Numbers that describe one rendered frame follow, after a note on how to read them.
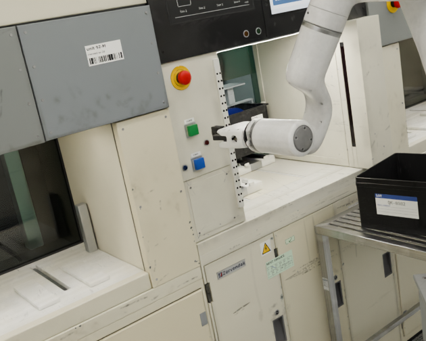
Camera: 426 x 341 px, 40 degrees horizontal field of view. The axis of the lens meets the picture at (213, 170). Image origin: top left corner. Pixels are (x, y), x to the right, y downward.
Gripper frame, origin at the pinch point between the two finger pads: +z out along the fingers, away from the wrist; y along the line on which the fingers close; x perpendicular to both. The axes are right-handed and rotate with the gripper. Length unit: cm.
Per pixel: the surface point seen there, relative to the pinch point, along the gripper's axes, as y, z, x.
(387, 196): 47, -15, -32
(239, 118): 50, 54, -10
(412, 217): 48, -23, -38
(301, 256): 34, 12, -54
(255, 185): 35, 32, -31
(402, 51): 163, 57, -5
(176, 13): 2.3, 12.4, 32.3
